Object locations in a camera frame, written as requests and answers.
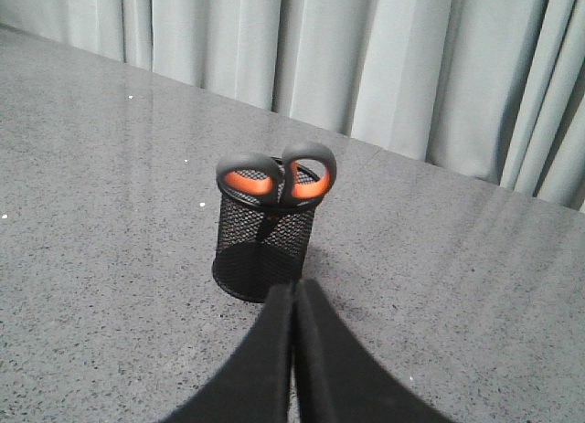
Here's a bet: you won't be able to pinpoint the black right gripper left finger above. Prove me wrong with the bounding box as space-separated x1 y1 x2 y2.
164 284 293 422

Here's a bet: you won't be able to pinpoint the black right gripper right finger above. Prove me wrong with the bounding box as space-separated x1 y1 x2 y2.
294 280 449 422

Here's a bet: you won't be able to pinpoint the grey orange handled scissors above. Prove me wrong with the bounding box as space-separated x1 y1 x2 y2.
215 141 339 241

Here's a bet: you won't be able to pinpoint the black mesh pen bucket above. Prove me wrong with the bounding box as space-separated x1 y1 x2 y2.
212 164 323 302

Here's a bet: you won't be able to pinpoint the light grey curtain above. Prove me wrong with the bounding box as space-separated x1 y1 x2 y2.
1 0 584 210

